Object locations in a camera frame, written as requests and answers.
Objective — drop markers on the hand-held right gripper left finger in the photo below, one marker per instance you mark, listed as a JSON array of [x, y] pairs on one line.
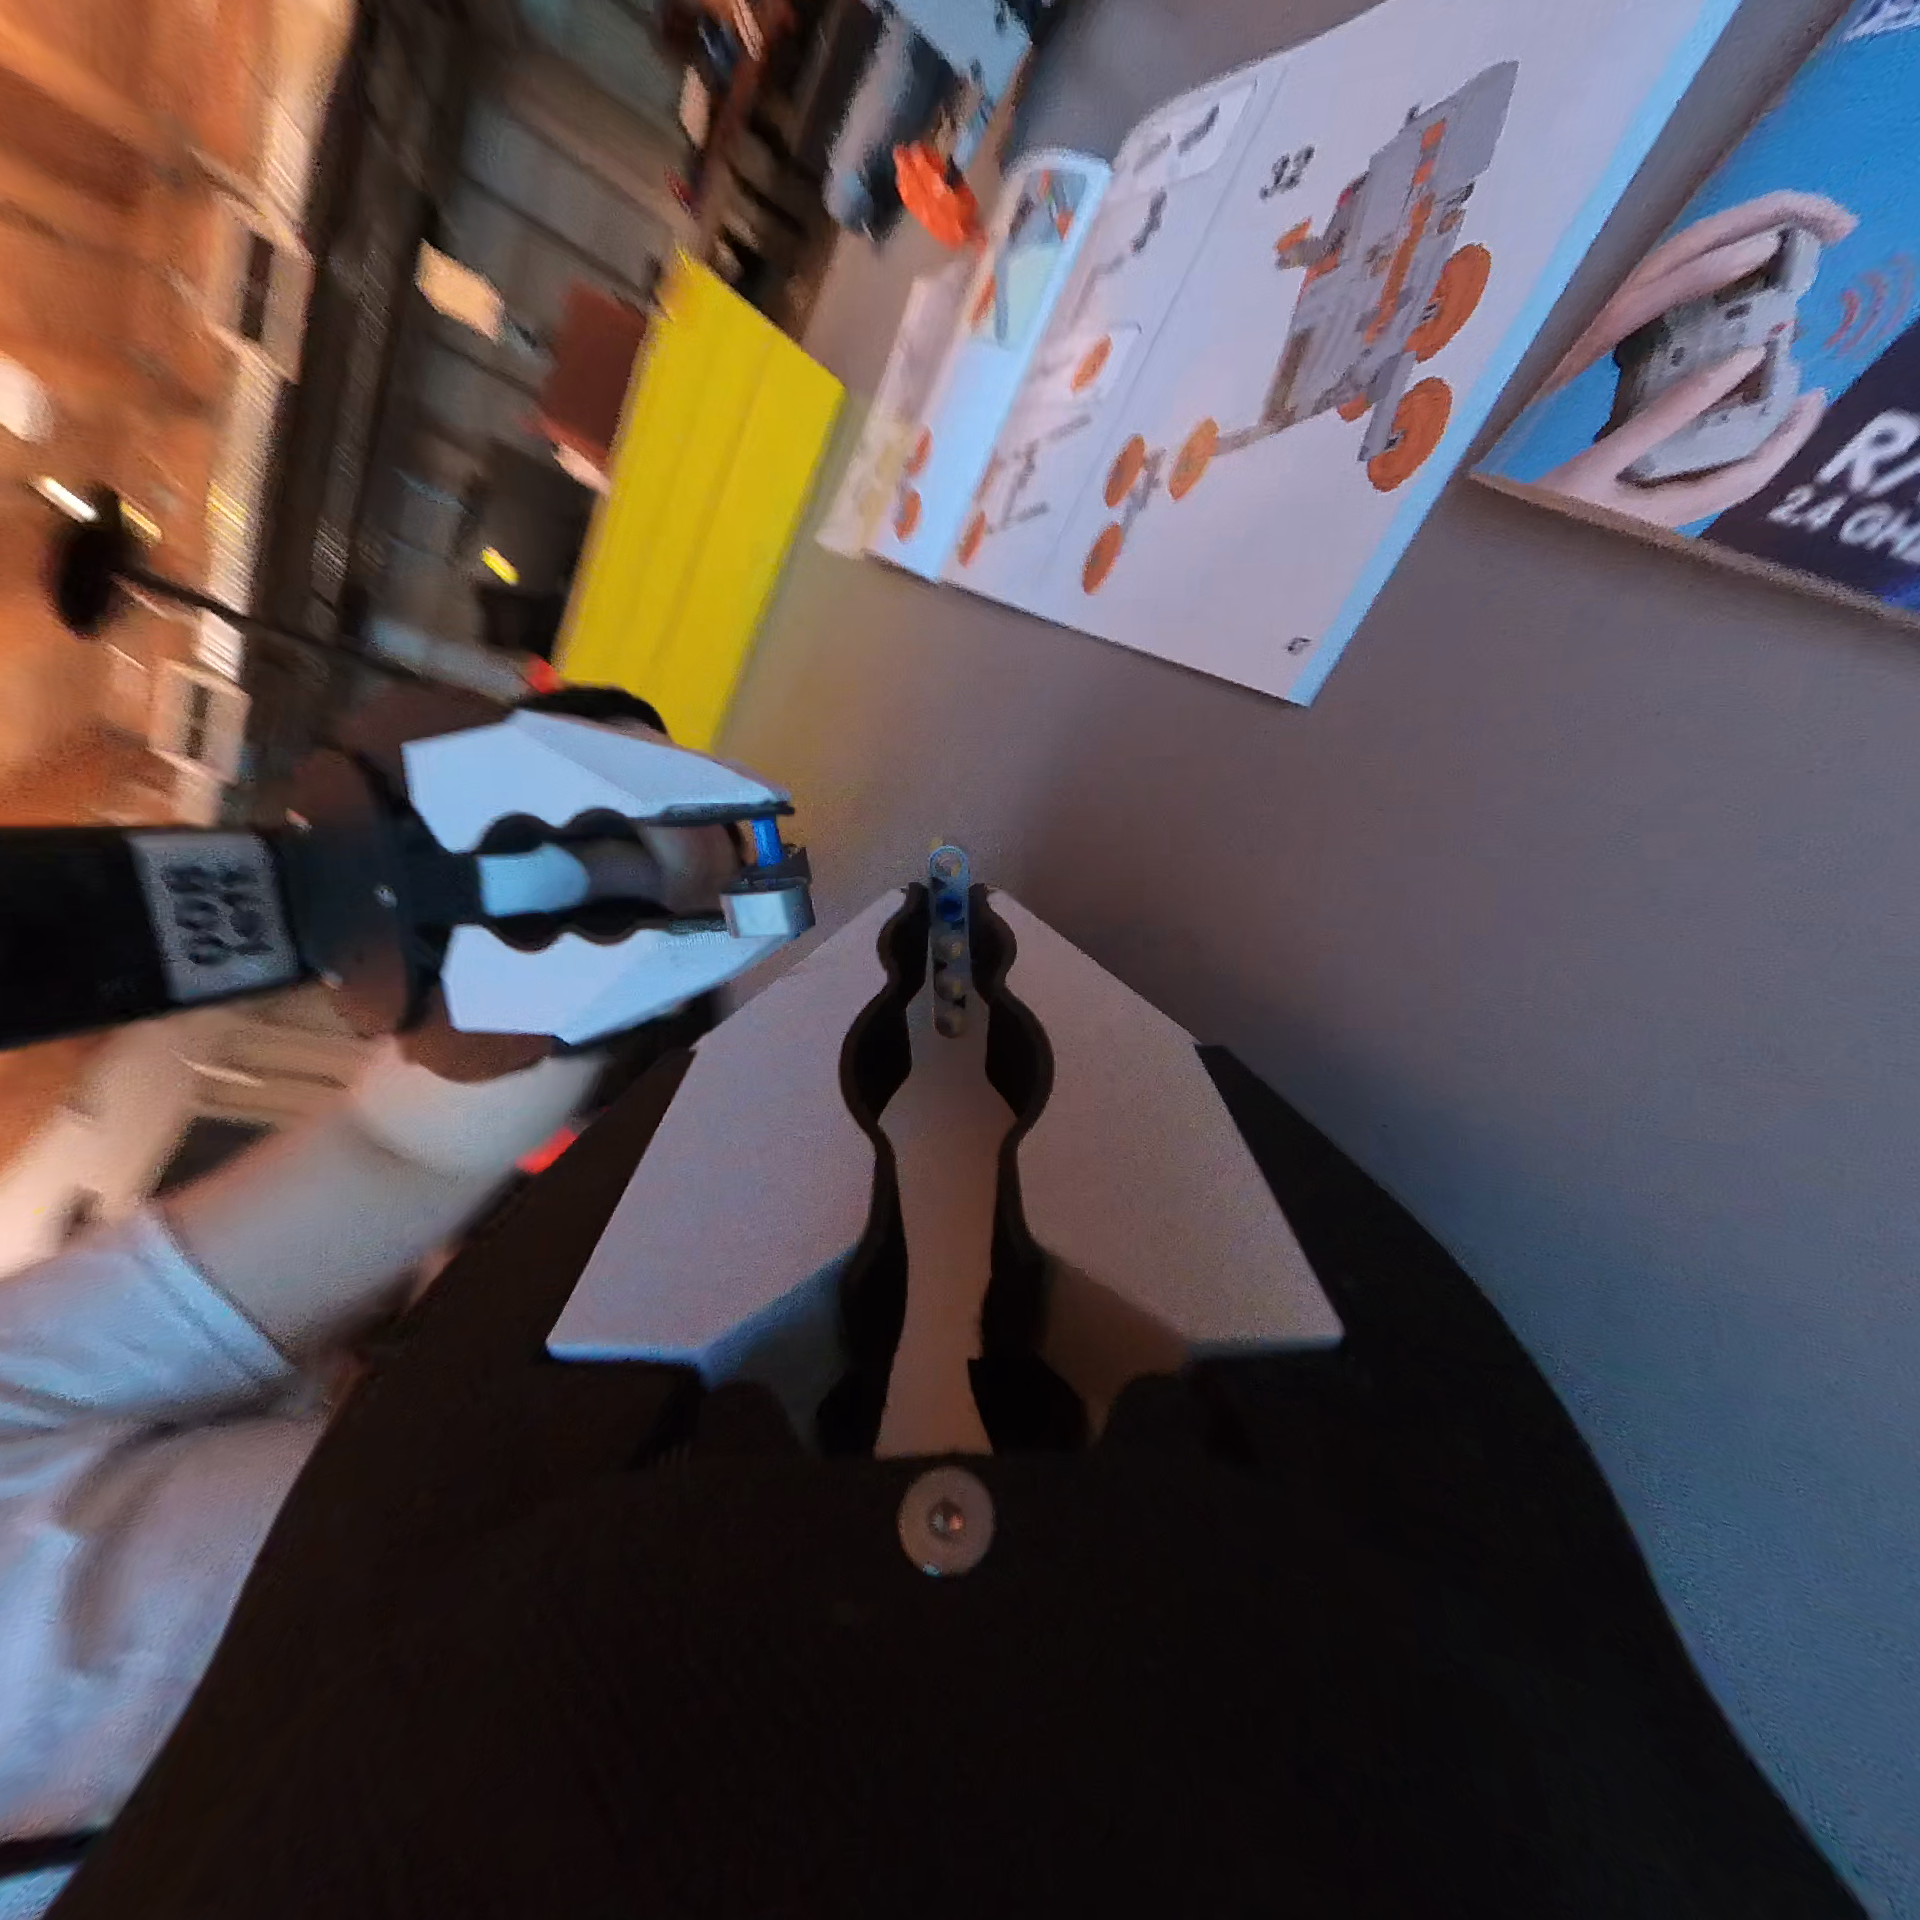
[[721, 1201]]

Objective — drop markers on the grey toy robot model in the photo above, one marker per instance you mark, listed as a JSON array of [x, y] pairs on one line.
[[931, 76]]

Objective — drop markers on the person's white t-shirt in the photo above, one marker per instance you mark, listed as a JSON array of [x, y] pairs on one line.
[[121, 1426]]

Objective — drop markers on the person's left hand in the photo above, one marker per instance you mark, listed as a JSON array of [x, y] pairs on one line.
[[668, 869]]

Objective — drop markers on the orange toy wheel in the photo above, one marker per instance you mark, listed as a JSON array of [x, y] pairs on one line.
[[931, 189]]

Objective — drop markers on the brown cardboard box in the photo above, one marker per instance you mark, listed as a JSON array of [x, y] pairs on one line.
[[594, 375]]

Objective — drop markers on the grey desk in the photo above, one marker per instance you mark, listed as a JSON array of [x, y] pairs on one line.
[[1500, 975]]

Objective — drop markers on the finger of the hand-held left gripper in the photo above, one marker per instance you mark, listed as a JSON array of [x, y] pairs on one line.
[[599, 774], [587, 991]]

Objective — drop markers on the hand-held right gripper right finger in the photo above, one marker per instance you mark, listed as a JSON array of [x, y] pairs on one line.
[[1172, 1201]]

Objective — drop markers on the light grey holed beam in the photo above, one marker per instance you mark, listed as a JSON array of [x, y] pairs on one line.
[[949, 962]]

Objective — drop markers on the dark grey angled beam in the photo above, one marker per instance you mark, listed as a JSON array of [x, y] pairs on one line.
[[764, 909]]

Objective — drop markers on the blue manual booklet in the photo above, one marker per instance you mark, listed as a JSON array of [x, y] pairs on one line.
[[1652, 270]]

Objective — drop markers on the white window paper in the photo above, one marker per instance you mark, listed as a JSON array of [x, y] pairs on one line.
[[458, 289]]

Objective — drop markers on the yellow storage bin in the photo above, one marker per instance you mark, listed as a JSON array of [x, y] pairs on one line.
[[692, 495]]

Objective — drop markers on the open instruction booklet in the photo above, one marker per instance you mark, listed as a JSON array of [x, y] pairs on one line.
[[1245, 571]]

